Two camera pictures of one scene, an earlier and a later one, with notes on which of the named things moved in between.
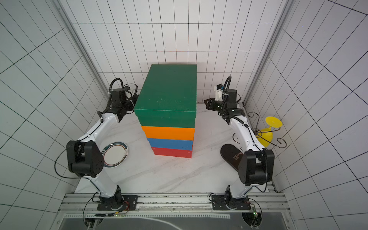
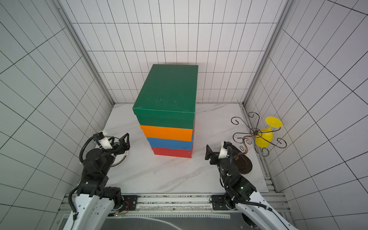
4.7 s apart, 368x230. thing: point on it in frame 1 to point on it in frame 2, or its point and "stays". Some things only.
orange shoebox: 167,132 stays
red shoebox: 172,152 stays
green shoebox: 167,97 stays
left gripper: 137,97 to 126,146
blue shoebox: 180,144 stays
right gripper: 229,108 to 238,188
